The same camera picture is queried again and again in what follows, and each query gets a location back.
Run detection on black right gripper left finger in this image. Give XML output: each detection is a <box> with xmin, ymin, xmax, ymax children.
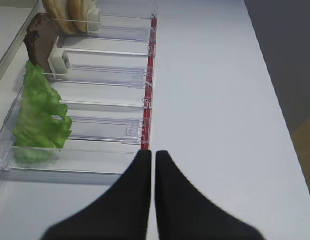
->
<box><xmin>43</xmin><ymin>150</ymin><xmax>152</xmax><ymax>240</ymax></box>

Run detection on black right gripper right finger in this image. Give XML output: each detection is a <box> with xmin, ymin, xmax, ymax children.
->
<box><xmin>155</xmin><ymin>150</ymin><xmax>264</xmax><ymax>240</ymax></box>

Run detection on lettuce leaf in rack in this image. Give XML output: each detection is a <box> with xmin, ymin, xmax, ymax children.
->
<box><xmin>14</xmin><ymin>61</ymin><xmax>72</xmax><ymax>164</ymax></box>

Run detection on upright meat patty in rack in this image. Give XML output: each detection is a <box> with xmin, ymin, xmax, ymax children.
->
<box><xmin>23</xmin><ymin>12</ymin><xmax>62</xmax><ymax>80</ymax></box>

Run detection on clear right dispenser rack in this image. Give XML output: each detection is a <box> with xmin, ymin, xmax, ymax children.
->
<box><xmin>0</xmin><ymin>3</ymin><xmax>156</xmax><ymax>195</ymax></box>

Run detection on white pusher block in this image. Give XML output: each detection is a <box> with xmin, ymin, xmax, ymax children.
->
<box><xmin>47</xmin><ymin>36</ymin><xmax>72</xmax><ymax>78</ymax></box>

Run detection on right bun half in rack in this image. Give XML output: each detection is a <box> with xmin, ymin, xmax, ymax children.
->
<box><xmin>68</xmin><ymin>0</ymin><xmax>98</xmax><ymax>33</ymax></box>

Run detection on bun half in rack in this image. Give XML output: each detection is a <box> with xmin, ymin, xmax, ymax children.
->
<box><xmin>68</xmin><ymin>0</ymin><xmax>98</xmax><ymax>33</ymax></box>
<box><xmin>42</xmin><ymin>0</ymin><xmax>78</xmax><ymax>35</ymax></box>

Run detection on left bun half in rack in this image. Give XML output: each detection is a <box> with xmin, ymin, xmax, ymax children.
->
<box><xmin>42</xmin><ymin>0</ymin><xmax>78</xmax><ymax>35</ymax></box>

